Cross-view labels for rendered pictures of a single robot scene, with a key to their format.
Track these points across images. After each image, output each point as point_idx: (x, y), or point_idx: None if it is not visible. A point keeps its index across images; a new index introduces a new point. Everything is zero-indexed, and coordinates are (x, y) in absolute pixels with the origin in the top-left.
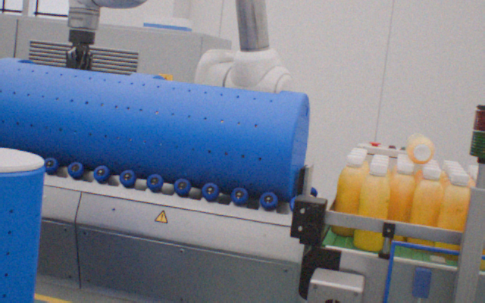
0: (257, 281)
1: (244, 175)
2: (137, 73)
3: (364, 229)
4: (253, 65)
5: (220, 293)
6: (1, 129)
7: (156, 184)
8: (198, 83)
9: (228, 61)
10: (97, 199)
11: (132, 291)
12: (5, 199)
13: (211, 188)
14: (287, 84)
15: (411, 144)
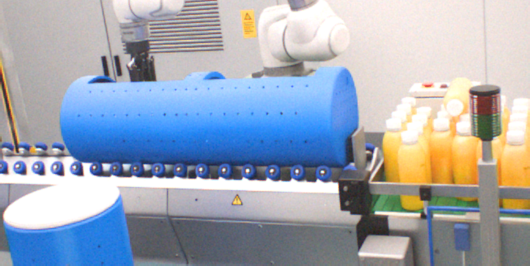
0: (329, 242)
1: (296, 155)
2: (190, 74)
3: (404, 194)
4: (304, 24)
5: (302, 255)
6: (88, 147)
7: (226, 173)
8: (261, 43)
9: (284, 17)
10: (181, 192)
11: (230, 261)
12: (91, 239)
13: (273, 170)
14: (341, 33)
15: (446, 99)
